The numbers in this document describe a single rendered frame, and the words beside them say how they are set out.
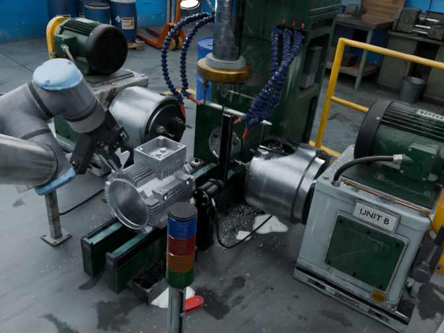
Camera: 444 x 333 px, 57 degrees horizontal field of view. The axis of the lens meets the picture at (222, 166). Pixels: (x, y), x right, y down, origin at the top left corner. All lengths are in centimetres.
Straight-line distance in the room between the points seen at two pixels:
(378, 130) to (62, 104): 76
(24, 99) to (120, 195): 45
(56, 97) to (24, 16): 617
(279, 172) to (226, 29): 46
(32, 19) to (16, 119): 622
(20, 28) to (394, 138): 647
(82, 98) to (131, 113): 55
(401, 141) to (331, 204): 24
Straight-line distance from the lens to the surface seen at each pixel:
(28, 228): 151
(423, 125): 109
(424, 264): 114
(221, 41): 130
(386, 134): 110
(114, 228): 126
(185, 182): 119
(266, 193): 122
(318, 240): 121
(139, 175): 114
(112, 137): 108
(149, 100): 151
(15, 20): 707
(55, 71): 96
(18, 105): 97
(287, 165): 120
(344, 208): 113
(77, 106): 97
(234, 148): 150
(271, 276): 131
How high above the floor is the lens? 171
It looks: 30 degrees down
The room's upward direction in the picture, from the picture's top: 6 degrees clockwise
